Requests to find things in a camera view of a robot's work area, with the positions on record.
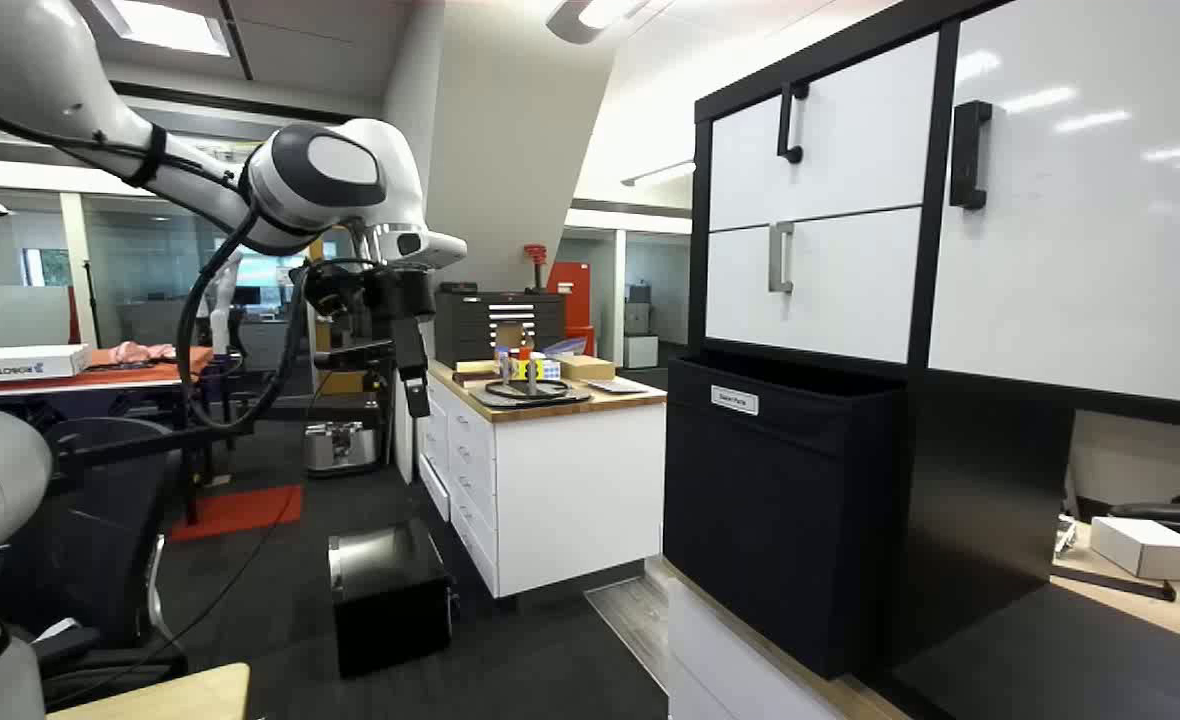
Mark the black box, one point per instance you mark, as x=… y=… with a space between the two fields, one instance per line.
x=388 y=615

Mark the flat wooden board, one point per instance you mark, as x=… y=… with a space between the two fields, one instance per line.
x=622 y=388

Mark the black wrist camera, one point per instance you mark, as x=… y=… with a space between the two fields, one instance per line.
x=336 y=288

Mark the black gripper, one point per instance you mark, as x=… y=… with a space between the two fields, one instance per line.
x=410 y=325

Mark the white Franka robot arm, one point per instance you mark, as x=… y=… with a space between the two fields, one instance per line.
x=329 y=172

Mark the white label on bin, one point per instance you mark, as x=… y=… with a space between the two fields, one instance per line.
x=734 y=402

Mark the white island cabinet wooden top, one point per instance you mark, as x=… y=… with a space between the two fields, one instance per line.
x=575 y=493

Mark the silver metal pot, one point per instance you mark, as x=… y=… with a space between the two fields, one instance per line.
x=341 y=444

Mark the red floor mat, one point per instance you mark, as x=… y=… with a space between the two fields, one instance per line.
x=234 y=514

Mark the plain white flat box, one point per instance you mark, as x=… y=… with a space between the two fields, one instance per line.
x=1150 y=545

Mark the black office chair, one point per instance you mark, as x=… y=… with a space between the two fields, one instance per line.
x=93 y=533

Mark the black fabric storage bin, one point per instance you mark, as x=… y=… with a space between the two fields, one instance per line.
x=772 y=527

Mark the flat white box with print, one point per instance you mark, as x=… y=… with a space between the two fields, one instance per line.
x=12 y=365

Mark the black tool chest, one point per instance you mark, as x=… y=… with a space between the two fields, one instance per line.
x=488 y=325

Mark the red top table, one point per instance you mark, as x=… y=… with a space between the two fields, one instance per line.
x=122 y=377

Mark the small wooden box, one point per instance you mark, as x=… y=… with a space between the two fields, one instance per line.
x=586 y=371

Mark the black shelf cabinet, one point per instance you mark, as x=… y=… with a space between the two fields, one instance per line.
x=943 y=454

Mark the square ceiling light panel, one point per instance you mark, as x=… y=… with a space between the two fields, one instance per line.
x=162 y=25

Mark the red machine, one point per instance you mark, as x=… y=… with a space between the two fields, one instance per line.
x=568 y=302

